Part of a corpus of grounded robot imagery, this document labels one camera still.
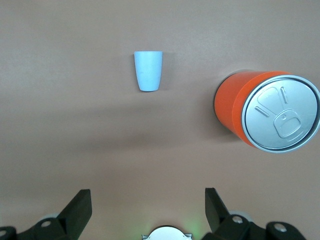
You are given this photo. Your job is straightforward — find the brown table cloth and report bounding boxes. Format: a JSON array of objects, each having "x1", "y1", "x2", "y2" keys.
[{"x1": 0, "y1": 0, "x2": 320, "y2": 240}]

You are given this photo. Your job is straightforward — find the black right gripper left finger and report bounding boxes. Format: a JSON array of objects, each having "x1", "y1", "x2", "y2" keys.
[{"x1": 0, "y1": 189, "x2": 93, "y2": 240}]

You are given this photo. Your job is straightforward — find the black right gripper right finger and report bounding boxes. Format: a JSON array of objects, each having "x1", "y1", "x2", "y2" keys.
[{"x1": 204, "y1": 187, "x2": 307, "y2": 240}]

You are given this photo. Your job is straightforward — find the light blue plastic cup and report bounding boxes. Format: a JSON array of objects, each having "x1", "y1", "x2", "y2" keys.
[{"x1": 133, "y1": 50, "x2": 165, "y2": 93}]

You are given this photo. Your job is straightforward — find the orange can with silver lid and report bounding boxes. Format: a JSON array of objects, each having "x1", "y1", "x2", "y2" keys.
[{"x1": 213, "y1": 70, "x2": 320, "y2": 153}]

